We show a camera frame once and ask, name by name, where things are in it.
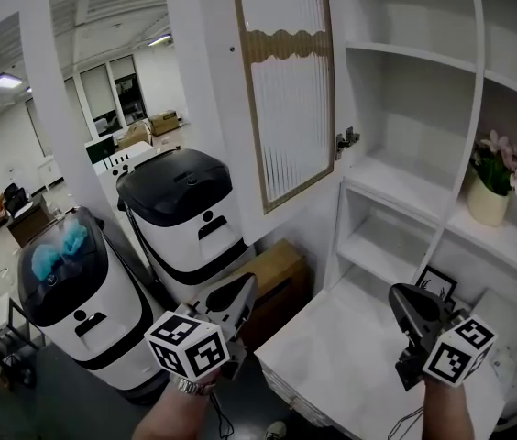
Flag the white black delivery robot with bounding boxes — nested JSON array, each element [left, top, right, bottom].
[[115, 148, 258, 304], [16, 206, 172, 405]]

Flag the thin black cable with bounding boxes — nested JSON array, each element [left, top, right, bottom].
[[210, 390, 237, 440], [386, 405, 424, 440]]

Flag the black metal frame cart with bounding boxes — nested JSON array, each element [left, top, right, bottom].
[[0, 291, 47, 389]]

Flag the silver wristwatch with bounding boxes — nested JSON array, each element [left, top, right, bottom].
[[169, 373, 218, 397]]

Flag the small white background cabinet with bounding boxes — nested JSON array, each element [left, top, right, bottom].
[[37, 156, 63, 192]]

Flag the white machine with dots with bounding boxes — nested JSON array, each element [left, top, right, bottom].
[[93, 142, 157, 182]]

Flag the pink flowers in cream pot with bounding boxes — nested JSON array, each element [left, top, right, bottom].
[[467, 129, 517, 227]]

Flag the white flat board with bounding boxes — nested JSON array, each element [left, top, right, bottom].
[[468, 286, 517, 338]]

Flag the black deer picture frame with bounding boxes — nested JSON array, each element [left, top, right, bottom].
[[413, 265, 459, 304]]

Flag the dark green screen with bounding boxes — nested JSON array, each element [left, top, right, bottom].
[[84, 134, 116, 164]]

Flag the blue cloth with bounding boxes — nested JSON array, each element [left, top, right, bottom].
[[60, 220, 89, 259], [31, 243, 62, 279]]

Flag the person's right forearm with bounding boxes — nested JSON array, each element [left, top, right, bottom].
[[421, 378, 475, 440]]

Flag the white cabinet door ribbed glass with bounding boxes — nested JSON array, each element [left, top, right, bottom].
[[192, 0, 363, 247]]

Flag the person's left forearm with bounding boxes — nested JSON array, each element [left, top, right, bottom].
[[132, 378, 223, 440]]

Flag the background printed cardboard box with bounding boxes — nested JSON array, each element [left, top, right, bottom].
[[148, 110, 181, 137]]

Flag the white shelving unit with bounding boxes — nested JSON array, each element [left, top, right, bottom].
[[322, 0, 517, 421]]

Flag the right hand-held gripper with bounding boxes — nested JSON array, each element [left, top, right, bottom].
[[388, 282, 499, 391]]

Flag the metal door hinge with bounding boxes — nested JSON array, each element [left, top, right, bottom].
[[335, 126, 361, 160]]

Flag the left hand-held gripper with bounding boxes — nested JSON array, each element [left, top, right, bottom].
[[143, 272, 260, 382]]

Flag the black office chair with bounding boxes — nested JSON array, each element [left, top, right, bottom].
[[4, 182, 28, 215]]

